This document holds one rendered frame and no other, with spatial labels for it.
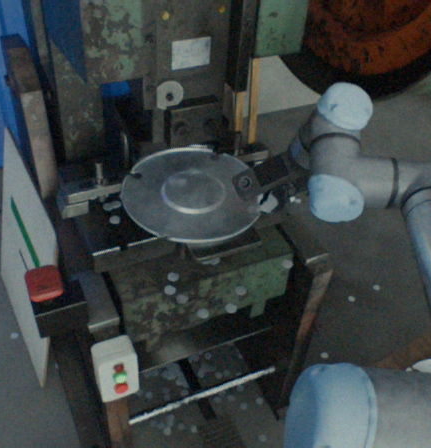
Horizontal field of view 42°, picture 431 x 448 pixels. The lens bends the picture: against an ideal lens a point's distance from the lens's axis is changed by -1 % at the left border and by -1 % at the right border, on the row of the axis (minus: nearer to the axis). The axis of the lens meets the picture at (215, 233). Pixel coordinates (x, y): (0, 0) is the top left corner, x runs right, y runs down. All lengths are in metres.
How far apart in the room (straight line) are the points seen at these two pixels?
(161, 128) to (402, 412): 0.73
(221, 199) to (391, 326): 1.05
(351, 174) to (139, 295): 0.53
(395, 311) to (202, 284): 1.04
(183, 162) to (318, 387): 0.79
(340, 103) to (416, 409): 0.46
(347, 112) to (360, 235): 1.50
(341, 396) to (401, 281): 1.68
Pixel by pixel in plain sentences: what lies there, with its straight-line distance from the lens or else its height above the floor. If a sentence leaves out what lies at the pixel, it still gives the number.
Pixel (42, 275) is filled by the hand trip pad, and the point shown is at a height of 0.76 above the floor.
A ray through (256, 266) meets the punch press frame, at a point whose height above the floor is 0.63.
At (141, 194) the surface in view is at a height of 0.78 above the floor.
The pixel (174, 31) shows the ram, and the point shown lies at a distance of 1.00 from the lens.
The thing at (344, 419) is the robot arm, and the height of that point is 1.09.
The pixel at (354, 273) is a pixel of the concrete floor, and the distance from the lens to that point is 2.16.
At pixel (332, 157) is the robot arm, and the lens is 0.82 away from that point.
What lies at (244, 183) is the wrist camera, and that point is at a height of 0.92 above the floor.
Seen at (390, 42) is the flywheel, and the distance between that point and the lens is 1.10.
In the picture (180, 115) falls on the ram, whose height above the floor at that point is 0.96.
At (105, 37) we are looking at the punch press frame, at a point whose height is 1.14.
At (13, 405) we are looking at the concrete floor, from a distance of 1.80.
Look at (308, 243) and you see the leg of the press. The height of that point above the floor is 0.64.
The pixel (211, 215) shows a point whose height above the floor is 0.78.
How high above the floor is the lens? 1.53
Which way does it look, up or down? 44 degrees down
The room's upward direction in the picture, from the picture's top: 5 degrees clockwise
